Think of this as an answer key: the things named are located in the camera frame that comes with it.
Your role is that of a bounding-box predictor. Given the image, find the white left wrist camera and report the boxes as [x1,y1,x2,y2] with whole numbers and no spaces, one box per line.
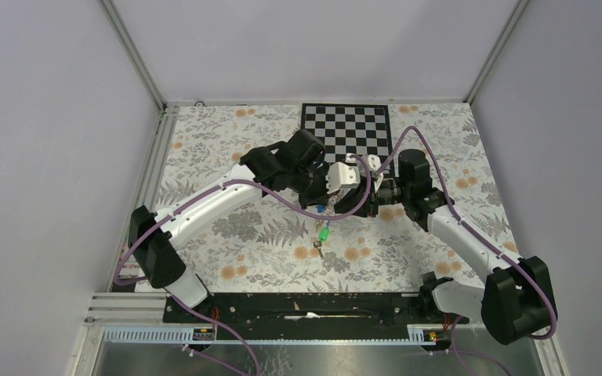
[325,162,361,195]

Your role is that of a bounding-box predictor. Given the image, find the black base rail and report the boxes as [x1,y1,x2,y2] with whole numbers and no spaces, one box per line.
[162,292,456,344]

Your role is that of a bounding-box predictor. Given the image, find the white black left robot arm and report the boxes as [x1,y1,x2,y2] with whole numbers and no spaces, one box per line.
[124,129,361,322]

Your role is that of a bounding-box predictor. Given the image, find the black white chessboard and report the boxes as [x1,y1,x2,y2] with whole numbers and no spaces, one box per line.
[301,103,393,164]

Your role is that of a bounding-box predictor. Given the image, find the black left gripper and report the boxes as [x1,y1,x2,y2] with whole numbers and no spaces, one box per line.
[289,163,341,211]

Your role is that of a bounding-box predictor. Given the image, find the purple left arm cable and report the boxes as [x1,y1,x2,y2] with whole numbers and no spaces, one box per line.
[113,153,374,376]

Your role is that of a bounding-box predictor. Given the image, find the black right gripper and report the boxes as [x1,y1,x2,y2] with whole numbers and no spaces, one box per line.
[334,175,410,219]

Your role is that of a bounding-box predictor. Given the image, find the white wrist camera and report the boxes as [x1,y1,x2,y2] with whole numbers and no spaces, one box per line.
[325,162,361,195]
[361,154,384,193]

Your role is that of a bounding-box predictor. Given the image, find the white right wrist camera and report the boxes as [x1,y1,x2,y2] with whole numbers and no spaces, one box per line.
[361,154,384,193]

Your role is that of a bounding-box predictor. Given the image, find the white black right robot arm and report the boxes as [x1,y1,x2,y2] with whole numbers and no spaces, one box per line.
[326,149,557,345]

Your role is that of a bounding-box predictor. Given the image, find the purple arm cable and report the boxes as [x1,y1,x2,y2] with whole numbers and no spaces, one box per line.
[113,153,374,376]
[375,125,559,376]

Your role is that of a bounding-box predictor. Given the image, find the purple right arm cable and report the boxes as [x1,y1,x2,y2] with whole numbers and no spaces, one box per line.
[375,125,559,376]

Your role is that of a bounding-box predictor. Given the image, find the green tag key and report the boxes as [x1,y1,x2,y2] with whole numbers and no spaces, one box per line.
[313,226,330,259]

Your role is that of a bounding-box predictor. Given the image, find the floral table mat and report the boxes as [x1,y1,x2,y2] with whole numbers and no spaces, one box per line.
[156,103,517,292]

